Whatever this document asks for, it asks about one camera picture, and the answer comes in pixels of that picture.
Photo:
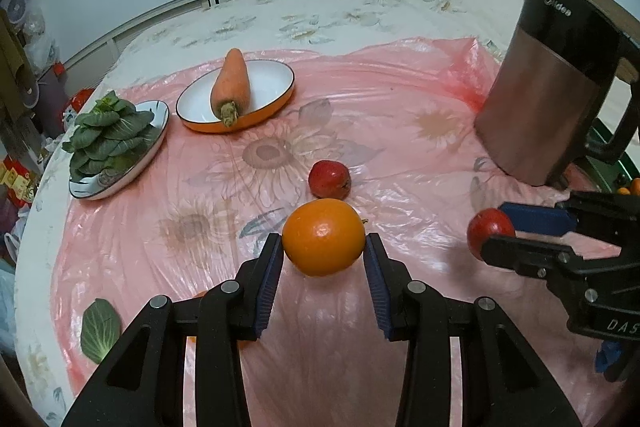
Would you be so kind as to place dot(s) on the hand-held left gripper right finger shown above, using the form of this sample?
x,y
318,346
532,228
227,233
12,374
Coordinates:
x,y
377,287

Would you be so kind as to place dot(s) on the bok choy leaf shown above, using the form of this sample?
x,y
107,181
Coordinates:
x,y
100,329

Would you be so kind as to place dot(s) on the carrot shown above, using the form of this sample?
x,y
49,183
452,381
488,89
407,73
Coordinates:
x,y
231,82

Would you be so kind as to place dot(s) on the floral bedsheet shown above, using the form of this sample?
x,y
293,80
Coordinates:
x,y
350,17

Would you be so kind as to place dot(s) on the pile of bok choy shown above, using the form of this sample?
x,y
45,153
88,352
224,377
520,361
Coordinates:
x,y
107,137

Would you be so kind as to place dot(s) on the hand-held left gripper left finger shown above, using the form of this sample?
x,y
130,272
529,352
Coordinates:
x,y
267,287

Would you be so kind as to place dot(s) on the white blue-rimmed plate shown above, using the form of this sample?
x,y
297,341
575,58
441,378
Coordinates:
x,y
145,152

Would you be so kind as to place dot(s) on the green basket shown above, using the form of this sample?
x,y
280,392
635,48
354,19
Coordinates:
x,y
607,157

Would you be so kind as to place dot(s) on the white fan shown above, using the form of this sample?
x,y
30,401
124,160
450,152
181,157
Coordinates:
x,y
17,8

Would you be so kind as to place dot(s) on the pink plastic sheet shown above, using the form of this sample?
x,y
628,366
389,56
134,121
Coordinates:
x,y
400,117

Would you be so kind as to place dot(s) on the orange oval dish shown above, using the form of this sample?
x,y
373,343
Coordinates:
x,y
272,87

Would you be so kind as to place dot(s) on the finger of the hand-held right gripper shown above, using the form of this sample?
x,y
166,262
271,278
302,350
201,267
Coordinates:
x,y
535,218
525,254

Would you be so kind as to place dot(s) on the red and yellow boxes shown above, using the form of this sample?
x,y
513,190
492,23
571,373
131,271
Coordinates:
x,y
15,182

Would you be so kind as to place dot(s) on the clear plastic bags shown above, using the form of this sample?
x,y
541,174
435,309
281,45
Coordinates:
x,y
37,37

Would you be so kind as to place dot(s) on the steel electric kettle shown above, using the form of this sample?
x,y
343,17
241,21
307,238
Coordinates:
x,y
540,97

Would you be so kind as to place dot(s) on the brown coat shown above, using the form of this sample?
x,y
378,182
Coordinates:
x,y
12,57

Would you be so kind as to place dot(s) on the red apple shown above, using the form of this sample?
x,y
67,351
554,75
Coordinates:
x,y
487,227
329,179

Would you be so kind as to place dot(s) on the purple box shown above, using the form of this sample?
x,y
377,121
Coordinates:
x,y
50,97

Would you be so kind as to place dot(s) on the person's right hand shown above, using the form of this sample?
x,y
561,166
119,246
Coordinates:
x,y
607,354

